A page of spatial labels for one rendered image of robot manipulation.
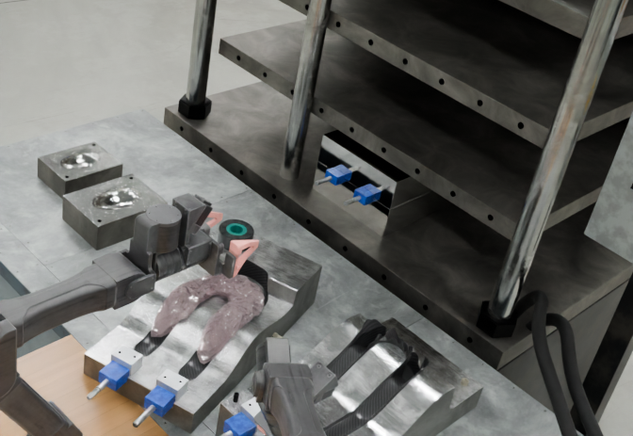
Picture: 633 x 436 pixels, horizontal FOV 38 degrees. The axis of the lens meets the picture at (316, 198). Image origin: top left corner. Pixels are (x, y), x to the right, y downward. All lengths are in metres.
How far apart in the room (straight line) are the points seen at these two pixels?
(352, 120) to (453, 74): 0.36
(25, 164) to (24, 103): 1.96
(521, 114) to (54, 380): 1.13
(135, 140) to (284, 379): 1.39
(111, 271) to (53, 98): 3.09
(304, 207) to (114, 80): 2.38
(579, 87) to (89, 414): 1.15
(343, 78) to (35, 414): 1.44
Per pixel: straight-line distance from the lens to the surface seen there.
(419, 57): 2.25
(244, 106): 2.95
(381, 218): 2.44
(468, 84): 2.18
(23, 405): 1.54
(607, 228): 2.14
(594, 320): 2.70
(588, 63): 1.91
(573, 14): 2.03
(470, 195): 2.25
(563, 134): 1.98
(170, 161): 2.60
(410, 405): 1.82
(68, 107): 4.47
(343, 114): 2.46
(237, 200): 2.47
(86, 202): 2.28
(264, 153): 2.72
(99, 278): 1.48
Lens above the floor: 2.17
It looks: 33 degrees down
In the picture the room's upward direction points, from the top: 11 degrees clockwise
